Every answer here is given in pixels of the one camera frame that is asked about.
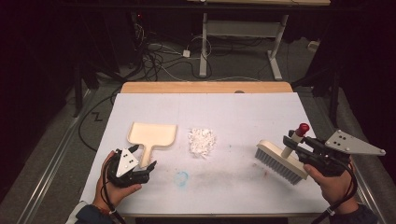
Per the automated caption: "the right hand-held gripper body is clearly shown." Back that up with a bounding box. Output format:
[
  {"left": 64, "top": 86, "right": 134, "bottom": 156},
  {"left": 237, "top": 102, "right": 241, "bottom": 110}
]
[{"left": 297, "top": 129, "right": 387, "bottom": 178}]

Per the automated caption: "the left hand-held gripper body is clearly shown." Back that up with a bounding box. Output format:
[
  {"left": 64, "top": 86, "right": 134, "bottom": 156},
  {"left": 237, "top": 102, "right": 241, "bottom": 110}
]
[{"left": 106, "top": 148, "right": 150, "bottom": 189}]

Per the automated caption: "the cream brush with red-capped handle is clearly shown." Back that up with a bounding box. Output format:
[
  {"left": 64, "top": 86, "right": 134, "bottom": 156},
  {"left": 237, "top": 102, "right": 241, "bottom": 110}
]
[{"left": 254, "top": 122, "right": 311, "bottom": 186}]

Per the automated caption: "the cream plastic dustpan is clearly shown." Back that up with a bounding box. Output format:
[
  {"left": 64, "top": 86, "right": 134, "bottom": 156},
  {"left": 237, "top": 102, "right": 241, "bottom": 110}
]
[{"left": 126, "top": 121, "right": 177, "bottom": 171}]

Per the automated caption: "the pile of white paper scraps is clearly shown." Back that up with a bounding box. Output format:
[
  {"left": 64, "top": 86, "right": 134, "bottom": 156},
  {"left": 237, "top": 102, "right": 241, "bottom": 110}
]
[{"left": 187, "top": 128, "right": 217, "bottom": 159}]

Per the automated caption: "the person's left hand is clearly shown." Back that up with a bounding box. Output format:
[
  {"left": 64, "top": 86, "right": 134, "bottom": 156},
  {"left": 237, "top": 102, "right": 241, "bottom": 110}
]
[{"left": 92, "top": 150, "right": 143, "bottom": 213}]

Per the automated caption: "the person's right hand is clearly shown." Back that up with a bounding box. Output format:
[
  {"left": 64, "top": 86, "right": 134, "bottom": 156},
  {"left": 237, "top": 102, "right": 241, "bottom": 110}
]
[{"left": 303, "top": 161, "right": 360, "bottom": 216}]

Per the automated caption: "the black metal stand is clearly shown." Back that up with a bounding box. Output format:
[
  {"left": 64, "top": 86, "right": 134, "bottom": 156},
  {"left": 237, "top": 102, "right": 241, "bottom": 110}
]
[
  {"left": 73, "top": 60, "right": 86, "bottom": 119},
  {"left": 292, "top": 60, "right": 344, "bottom": 127}
]

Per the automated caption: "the white table mat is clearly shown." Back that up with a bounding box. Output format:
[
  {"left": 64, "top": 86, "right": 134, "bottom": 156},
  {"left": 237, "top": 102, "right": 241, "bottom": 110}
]
[{"left": 79, "top": 92, "right": 331, "bottom": 216}]

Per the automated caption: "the wooden table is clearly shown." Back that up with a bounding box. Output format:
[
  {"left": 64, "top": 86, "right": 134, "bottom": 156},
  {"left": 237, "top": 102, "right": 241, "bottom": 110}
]
[{"left": 79, "top": 81, "right": 331, "bottom": 218}]

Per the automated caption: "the white-framed desk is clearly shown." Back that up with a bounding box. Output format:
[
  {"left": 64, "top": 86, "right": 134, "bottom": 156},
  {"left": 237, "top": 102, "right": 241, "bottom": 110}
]
[{"left": 186, "top": 0, "right": 332, "bottom": 81}]

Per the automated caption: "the left hand-held gripper black cable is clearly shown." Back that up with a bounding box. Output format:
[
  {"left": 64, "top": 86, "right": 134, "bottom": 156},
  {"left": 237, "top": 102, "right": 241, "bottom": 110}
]
[{"left": 102, "top": 155, "right": 127, "bottom": 224}]

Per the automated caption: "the hand-held gripper black cable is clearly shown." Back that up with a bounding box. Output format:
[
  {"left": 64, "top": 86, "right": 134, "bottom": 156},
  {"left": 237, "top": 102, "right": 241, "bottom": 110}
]
[
  {"left": 311, "top": 160, "right": 359, "bottom": 224},
  {"left": 102, "top": 155, "right": 127, "bottom": 224}
]

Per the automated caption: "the right hand-held gripper black cable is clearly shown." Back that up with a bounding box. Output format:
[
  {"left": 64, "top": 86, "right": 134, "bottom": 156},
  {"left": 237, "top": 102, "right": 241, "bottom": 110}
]
[{"left": 311, "top": 160, "right": 359, "bottom": 224}]

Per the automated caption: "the metal floor rail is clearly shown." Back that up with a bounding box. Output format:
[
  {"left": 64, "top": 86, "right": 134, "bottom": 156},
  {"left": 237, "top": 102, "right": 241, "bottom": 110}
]
[
  {"left": 15, "top": 89, "right": 92, "bottom": 224},
  {"left": 311, "top": 90, "right": 379, "bottom": 216}
]

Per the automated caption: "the black floor cable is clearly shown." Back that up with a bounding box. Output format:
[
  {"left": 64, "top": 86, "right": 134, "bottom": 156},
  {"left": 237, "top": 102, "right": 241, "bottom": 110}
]
[{"left": 78, "top": 90, "right": 123, "bottom": 153}]

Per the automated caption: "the tangle of floor cables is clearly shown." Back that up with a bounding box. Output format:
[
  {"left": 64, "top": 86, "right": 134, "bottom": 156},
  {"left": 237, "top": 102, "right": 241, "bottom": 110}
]
[{"left": 130, "top": 22, "right": 216, "bottom": 82}]

